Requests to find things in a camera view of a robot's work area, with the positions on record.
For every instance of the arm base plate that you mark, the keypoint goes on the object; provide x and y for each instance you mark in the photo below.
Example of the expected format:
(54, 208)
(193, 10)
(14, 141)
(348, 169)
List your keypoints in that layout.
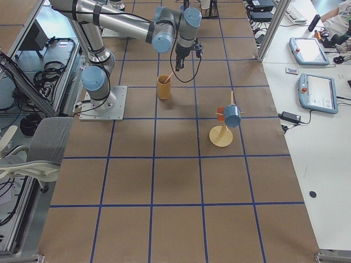
(115, 34)
(111, 109)

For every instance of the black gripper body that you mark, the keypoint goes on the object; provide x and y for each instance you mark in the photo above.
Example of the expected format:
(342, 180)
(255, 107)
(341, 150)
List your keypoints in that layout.
(181, 52)

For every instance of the teach pendant far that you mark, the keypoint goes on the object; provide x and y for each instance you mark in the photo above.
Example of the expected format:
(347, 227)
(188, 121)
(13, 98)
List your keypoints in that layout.
(308, 51)

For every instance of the teach pendant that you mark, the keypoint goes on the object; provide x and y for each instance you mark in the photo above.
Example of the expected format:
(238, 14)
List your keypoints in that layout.
(308, 51)
(317, 93)

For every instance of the brown paper table cover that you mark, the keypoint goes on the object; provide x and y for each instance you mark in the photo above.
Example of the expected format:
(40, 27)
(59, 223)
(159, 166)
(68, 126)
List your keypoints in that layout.
(153, 188)

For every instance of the black wire mug rack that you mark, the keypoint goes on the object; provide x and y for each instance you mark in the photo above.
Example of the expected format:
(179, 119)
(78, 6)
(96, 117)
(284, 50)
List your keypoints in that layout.
(212, 12)

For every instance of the dark blue hanging mug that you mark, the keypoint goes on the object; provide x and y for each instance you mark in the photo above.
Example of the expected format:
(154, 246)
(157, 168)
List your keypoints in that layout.
(232, 116)

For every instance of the pink chopstick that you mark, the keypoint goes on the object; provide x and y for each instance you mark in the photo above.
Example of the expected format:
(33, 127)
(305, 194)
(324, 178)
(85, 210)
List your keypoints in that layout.
(169, 77)

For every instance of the black power adapter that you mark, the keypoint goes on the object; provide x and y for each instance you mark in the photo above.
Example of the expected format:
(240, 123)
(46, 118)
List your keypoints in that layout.
(290, 117)

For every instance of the teach pendant near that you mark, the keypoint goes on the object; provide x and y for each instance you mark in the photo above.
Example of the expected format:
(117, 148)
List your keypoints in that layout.
(317, 93)

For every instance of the wooden mug tree stand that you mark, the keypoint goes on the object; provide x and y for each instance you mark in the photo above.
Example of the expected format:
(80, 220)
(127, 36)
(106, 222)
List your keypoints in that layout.
(221, 135)

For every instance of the orange hanging mug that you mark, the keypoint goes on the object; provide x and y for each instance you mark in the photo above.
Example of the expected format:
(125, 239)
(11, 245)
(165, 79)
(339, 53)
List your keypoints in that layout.
(220, 114)

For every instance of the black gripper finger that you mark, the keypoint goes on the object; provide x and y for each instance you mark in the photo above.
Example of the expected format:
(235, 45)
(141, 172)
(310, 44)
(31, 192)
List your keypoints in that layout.
(179, 64)

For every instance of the yellow cylindrical chopstick holder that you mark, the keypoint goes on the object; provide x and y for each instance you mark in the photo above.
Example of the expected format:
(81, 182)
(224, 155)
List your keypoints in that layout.
(163, 90)

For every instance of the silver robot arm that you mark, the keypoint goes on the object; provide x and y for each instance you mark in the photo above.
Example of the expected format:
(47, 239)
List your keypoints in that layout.
(170, 30)

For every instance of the white mug upper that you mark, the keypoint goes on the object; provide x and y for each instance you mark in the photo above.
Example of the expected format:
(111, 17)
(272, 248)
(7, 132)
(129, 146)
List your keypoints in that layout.
(205, 4)

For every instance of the grey office chair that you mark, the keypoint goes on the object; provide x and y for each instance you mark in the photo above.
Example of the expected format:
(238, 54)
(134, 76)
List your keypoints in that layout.
(42, 159)

